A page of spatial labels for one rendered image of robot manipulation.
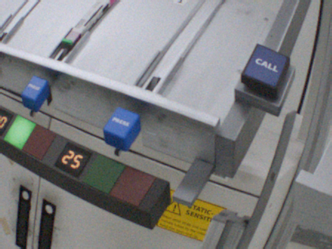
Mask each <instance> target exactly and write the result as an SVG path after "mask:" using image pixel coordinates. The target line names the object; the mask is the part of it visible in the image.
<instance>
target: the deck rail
mask: <svg viewBox="0 0 332 249"><path fill-rule="evenodd" d="M310 4H311V0H283V2H282V4H281V6H280V8H279V11H278V13H277V14H276V17H275V19H274V21H273V23H272V25H271V27H270V29H269V31H268V34H267V36H266V37H265V41H264V42H263V44H262V45H263V46H265V47H268V48H270V49H271V50H274V51H276V52H278V53H281V54H283V55H285V56H287V57H291V54H292V51H293V49H294V47H295V46H294V45H295V43H296V41H297V38H298V35H299V32H300V30H301V29H302V25H303V22H304V20H305V17H306V15H307V12H308V8H309V7H310ZM266 113H267V112H265V111H263V110H258V109H256V108H255V107H251V106H250V105H247V104H245V103H243V102H239V101H237V100H235V99H234V101H233V103H232V104H231V107H230V109H229V110H228V111H227V115H226V116H225V118H224V119H223V120H222V123H221V125H220V127H219V129H218V130H217V131H216V166H215V173H218V174H219V175H223V176H226V177H228V178H229V177H230V178H233V177H234V176H235V175H236V172H237V170H238V168H239V166H240V164H241V163H242V161H243V159H244V157H245V155H246V153H247V152H248V150H249V147H250V145H251V144H252V142H253V139H254V137H255V136H256V133H257V131H258V129H259V127H260V125H261V123H262V121H263V119H264V117H265V114H266Z"/></svg>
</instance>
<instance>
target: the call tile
mask: <svg viewBox="0 0 332 249"><path fill-rule="evenodd" d="M259 45H260V46H262V47H265V46H263V45H261V44H258V43H256V46H255V48H254V50H253V52H252V53H251V56H250V58H249V59H248V62H247V63H246V65H245V69H243V71H242V73H241V75H240V76H241V83H243V84H246V85H248V86H250V87H252V88H255V89H257V90H260V91H262V92H264V93H266V94H268V95H270V96H273V97H275V98H276V97H277V96H278V94H279V91H280V88H281V87H282V84H283V81H284V79H285V77H286V74H287V73H288V68H289V67H290V63H291V60H290V57H287V56H285V55H283V54H281V53H278V52H276V51H274V50H272V51H274V52H276V53H278V54H281V55H283V56H285V57H287V61H286V62H285V66H284V67H283V70H282V73H281V75H280V77H279V80H278V82H277V84H276V86H275V87H274V86H272V85H270V84H267V83H265V82H262V81H260V80H258V79H255V78H254V77H252V76H249V75H247V74H245V70H247V68H248V65H249V63H250V60H251V59H252V57H253V56H254V53H255V51H256V49H257V47H258V46H259ZM265 48H267V49H269V50H271V49H270V48H268V47H265Z"/></svg>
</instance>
